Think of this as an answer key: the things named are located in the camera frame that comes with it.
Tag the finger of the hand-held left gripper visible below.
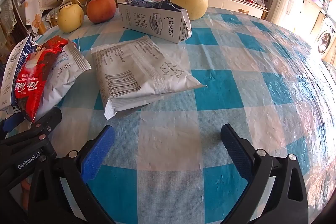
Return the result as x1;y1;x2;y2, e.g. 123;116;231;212
0;107;63;160
0;113;25;133

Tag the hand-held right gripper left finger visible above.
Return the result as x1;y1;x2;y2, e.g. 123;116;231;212
28;124;116;224

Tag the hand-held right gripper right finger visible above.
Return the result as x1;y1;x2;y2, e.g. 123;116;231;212
220;123;309;224

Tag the red milk tea packet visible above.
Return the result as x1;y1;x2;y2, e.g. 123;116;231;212
14;36;69;123

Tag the white wet wipes packet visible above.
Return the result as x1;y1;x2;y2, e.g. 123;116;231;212
34;42;92;119
91;35;206;120

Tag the white blue milk carton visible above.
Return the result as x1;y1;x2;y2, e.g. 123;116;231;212
118;0;193;44
0;35;36;111

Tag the blue white checked tablecloth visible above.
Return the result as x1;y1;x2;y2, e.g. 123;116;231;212
0;5;336;224

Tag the yellow pear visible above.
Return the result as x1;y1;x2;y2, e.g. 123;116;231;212
58;4;84;33
171;0;209;20

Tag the dining table with printed cloth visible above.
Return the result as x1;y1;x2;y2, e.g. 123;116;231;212
25;0;53;30

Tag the red apple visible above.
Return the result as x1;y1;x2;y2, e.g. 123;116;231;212
87;0;117;24

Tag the white washing machine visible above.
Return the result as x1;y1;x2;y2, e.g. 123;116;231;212
314;14;336;62

